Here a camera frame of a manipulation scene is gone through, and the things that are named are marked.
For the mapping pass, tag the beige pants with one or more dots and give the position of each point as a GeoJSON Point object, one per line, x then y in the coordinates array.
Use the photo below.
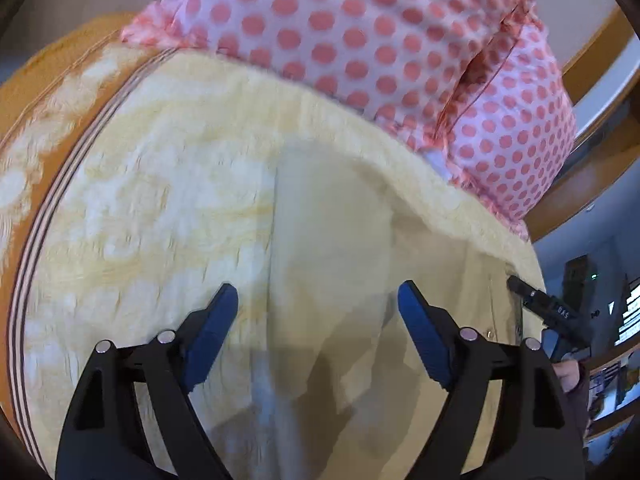
{"type": "Point", "coordinates": [340, 240]}

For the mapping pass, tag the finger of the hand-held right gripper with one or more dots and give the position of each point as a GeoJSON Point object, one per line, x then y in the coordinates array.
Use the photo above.
{"type": "Point", "coordinates": [523, 288]}

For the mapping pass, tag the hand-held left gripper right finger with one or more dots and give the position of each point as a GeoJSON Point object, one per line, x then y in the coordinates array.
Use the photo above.
{"type": "Point", "coordinates": [424, 329]}

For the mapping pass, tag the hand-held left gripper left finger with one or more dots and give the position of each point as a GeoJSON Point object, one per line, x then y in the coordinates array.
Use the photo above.
{"type": "Point", "coordinates": [216, 324]}

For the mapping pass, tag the person's right forearm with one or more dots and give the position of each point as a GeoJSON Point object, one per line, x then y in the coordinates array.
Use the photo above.
{"type": "Point", "coordinates": [579, 405]}

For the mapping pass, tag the pink polka dot pillow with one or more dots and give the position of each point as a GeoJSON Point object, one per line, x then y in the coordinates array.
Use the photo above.
{"type": "Point", "coordinates": [380, 45]}

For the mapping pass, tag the wooden bed frame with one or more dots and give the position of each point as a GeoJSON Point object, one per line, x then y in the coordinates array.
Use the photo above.
{"type": "Point", "coordinates": [600, 155]}

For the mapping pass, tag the yellow patterned blanket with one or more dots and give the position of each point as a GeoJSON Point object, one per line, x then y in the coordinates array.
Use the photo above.
{"type": "Point", "coordinates": [150, 175]}

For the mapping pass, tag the person's right hand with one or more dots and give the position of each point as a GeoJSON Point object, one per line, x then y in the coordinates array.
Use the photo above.
{"type": "Point", "coordinates": [567, 376]}

